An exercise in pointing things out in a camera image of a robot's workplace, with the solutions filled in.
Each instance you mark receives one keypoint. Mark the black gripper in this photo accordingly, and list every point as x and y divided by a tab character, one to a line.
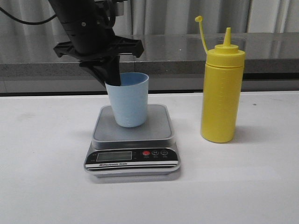
90	41

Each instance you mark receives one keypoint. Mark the light blue plastic cup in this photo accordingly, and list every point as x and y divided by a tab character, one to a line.
129	101

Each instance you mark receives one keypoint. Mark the yellow squeeze bottle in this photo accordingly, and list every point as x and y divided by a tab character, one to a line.
223	75

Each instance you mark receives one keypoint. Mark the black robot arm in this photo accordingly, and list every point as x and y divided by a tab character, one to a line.
70	10

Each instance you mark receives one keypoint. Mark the silver electronic kitchen scale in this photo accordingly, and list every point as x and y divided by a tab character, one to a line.
148	149

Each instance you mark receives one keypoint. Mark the grey stone counter ledge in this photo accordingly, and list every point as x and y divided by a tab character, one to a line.
174	63

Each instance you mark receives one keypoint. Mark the grey curtain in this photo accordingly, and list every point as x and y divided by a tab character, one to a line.
163	17

